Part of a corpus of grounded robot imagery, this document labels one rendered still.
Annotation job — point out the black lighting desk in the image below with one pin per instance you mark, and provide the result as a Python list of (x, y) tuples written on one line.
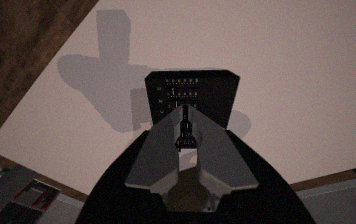
[(212, 92)]

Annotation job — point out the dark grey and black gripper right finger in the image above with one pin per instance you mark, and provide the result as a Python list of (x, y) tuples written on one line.
[(227, 165)]

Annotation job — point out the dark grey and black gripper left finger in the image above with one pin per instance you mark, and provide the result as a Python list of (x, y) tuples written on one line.
[(149, 165)]

